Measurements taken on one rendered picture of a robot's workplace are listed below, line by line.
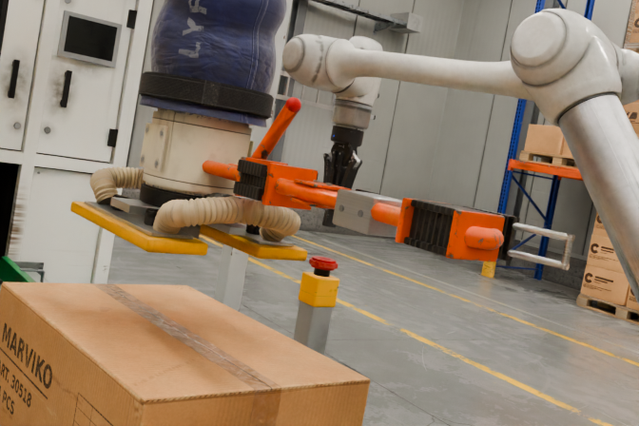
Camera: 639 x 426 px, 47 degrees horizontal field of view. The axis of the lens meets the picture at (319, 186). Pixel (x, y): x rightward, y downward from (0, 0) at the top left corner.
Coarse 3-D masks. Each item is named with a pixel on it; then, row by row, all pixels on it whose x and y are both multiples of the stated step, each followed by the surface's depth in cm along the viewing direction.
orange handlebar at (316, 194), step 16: (208, 160) 119; (224, 176) 113; (288, 192) 99; (304, 192) 96; (320, 192) 94; (336, 192) 92; (384, 208) 84; (400, 208) 83; (464, 240) 75; (480, 240) 74; (496, 240) 75
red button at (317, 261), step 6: (312, 258) 175; (318, 258) 175; (324, 258) 177; (312, 264) 173; (318, 264) 172; (324, 264) 172; (330, 264) 173; (336, 264) 174; (318, 270) 174; (324, 270) 174; (330, 270) 174; (324, 276) 174
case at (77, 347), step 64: (0, 320) 136; (64, 320) 120; (128, 320) 126; (192, 320) 134; (256, 320) 142; (0, 384) 132; (64, 384) 111; (128, 384) 96; (192, 384) 101; (256, 384) 105; (320, 384) 111
